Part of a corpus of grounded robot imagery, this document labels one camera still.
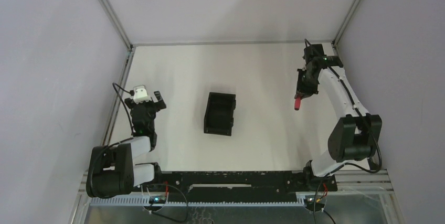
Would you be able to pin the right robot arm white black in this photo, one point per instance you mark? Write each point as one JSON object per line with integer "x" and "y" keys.
{"x": 356, "y": 132}

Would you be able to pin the aluminium left frame rail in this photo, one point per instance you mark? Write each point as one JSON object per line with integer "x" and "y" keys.
{"x": 119, "y": 29}

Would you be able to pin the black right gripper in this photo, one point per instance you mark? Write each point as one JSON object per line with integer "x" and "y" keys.
{"x": 302, "y": 91}

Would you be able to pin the left controller board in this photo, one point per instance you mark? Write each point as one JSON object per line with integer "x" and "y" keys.
{"x": 157, "y": 200}

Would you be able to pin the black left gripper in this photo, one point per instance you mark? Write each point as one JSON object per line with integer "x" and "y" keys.
{"x": 152, "y": 103}

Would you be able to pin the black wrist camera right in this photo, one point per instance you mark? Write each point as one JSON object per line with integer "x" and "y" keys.
{"x": 313, "y": 50}

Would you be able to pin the right controller board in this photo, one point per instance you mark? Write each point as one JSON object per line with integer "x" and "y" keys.
{"x": 312, "y": 201}

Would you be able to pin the white slotted cable duct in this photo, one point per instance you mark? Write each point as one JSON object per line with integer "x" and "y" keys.
{"x": 139, "y": 200}

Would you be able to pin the aluminium frame rail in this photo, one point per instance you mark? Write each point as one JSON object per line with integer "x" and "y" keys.
{"x": 119, "y": 29}
{"x": 218, "y": 43}
{"x": 345, "y": 23}

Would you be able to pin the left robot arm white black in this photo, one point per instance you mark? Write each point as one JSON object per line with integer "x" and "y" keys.
{"x": 112, "y": 170}

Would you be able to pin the controller board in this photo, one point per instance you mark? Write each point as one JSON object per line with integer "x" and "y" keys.
{"x": 312, "y": 201}
{"x": 157, "y": 200}

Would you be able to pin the aluminium right frame rail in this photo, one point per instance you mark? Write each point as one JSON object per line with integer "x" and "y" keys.
{"x": 345, "y": 23}

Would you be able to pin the black plastic bin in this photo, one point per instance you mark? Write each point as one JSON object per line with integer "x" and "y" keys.
{"x": 219, "y": 114}

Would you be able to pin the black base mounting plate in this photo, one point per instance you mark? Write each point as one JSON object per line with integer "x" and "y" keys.
{"x": 251, "y": 186}

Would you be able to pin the aluminium back frame rail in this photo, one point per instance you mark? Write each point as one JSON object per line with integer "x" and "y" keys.
{"x": 218, "y": 43}

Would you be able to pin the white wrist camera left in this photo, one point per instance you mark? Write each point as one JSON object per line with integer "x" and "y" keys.
{"x": 140, "y": 94}

